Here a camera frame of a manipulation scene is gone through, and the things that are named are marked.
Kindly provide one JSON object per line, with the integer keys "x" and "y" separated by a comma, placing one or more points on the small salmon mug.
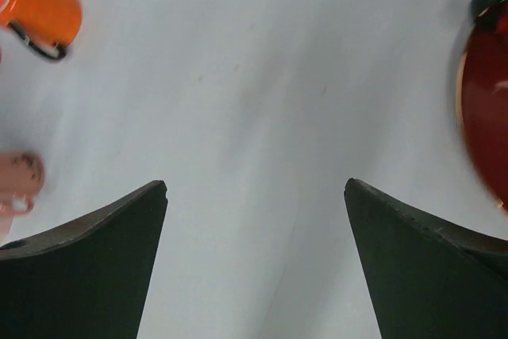
{"x": 22, "y": 178}

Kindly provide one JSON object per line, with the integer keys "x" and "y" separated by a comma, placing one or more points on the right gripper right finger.
{"x": 427, "y": 277}

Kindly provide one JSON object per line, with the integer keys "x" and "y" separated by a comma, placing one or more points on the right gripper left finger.
{"x": 87, "y": 278}

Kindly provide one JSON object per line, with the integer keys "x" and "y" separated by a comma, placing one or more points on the orange mug black handle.
{"x": 46, "y": 27}

